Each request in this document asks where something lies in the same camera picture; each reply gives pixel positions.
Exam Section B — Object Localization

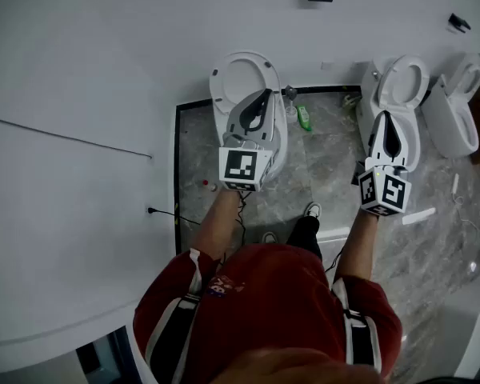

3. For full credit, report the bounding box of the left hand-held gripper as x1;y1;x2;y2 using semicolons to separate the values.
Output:
218;89;284;194

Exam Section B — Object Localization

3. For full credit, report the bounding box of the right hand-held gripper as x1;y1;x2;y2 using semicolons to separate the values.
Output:
350;110;413;218

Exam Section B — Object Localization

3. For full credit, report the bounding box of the person's right forearm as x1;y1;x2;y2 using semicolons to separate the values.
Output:
334;210;381;284

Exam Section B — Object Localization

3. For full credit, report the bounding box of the person's left forearm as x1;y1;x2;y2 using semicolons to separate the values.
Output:
194;188;244;262

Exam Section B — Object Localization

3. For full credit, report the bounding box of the clear toilet brush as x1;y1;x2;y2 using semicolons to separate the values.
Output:
283;85;299;124

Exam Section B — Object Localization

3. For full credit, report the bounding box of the white toilet with round tank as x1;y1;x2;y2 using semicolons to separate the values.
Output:
208;51;289;183

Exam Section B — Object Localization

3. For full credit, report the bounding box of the white toilet with square tank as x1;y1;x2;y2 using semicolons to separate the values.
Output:
355;55;431;174

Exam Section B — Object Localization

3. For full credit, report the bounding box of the white toilet with tall tank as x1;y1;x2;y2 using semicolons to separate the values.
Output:
420;52;480;159

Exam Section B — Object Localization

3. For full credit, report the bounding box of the green plastic bottle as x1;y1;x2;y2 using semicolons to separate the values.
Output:
296;105;313;132

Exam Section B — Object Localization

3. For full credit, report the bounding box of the white flat bar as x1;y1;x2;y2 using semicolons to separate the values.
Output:
402;207;437;226

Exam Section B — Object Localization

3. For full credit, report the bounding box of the person's black trouser leg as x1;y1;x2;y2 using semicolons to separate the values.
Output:
286;215;323;262

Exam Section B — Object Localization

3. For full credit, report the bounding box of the person's red shirt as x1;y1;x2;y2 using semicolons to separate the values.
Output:
132;242;404;384

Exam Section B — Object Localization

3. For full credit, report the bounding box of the white cabinet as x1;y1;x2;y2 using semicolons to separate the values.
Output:
435;276;480;379

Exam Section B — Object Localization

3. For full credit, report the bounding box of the dark glass panel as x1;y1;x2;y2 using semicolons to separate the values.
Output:
75;326;140;378

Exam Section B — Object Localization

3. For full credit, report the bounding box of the white stick with cable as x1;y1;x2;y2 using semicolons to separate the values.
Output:
450;173;480;240

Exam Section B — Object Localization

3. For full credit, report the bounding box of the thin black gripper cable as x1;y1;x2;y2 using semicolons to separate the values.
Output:
222;192;250;267

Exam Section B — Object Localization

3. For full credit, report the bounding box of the black wall plug cable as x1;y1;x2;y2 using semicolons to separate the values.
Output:
146;205;202;227

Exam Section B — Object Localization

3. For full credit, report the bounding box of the small black wall bracket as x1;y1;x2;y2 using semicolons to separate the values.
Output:
447;13;472;34

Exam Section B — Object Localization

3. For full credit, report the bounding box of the white wall cable trunking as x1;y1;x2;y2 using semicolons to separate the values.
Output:
0;114;154;161

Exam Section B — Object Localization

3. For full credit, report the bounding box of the black white-edged shoulder strap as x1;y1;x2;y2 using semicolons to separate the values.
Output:
146;292;203;384
331;278;385;378

